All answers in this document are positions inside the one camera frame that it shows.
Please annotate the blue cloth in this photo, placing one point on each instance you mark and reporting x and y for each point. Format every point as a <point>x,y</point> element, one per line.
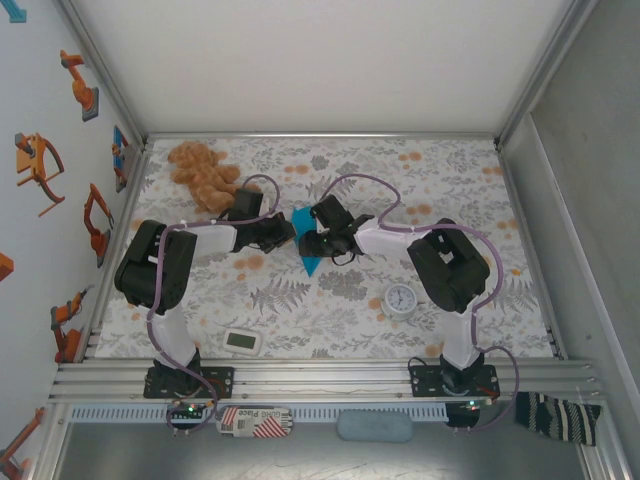
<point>302,222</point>

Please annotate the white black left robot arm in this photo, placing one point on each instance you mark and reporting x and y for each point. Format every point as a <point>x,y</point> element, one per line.
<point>150,270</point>

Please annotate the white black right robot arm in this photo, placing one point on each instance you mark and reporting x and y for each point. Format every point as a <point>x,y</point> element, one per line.
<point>447,265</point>

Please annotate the floral print table mat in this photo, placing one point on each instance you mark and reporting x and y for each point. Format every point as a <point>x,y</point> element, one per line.
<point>320,320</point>

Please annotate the brown plush teddy bear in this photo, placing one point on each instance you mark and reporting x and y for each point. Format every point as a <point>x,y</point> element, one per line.
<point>205,175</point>

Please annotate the white round alarm clock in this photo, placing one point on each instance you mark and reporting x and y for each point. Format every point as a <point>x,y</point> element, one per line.
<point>400,299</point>

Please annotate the white digital timer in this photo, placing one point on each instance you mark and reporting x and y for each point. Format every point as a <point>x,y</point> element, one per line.
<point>241,341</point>

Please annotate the red white striped pouch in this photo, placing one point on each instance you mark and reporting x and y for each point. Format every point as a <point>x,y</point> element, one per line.
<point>255,422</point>

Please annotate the grey blue sponge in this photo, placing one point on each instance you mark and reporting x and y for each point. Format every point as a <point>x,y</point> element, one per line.
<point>375,426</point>

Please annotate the small green-lit circuit board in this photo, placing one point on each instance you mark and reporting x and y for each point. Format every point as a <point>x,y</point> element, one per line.
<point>190,409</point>
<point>475,405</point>

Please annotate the black white striped sock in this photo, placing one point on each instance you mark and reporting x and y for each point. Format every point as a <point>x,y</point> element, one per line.
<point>555,417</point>

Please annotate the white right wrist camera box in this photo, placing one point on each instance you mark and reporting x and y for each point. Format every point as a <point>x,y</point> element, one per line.
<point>323,231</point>

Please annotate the aluminium profile frame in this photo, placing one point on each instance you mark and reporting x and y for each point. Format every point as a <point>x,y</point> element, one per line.
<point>320,380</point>

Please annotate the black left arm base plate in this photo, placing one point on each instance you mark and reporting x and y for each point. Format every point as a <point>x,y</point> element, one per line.
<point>225,382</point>

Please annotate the blue orange machine wall sticker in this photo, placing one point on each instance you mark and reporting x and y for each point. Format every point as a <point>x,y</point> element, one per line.
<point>120,150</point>

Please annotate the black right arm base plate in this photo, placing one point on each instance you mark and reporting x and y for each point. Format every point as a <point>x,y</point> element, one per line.
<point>422,382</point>

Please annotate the orange claw machine wall sticker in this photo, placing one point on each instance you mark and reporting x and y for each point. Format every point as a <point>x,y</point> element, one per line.
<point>32,160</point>

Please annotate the orange block wall sticker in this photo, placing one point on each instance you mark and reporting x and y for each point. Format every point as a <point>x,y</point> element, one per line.
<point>5,267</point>

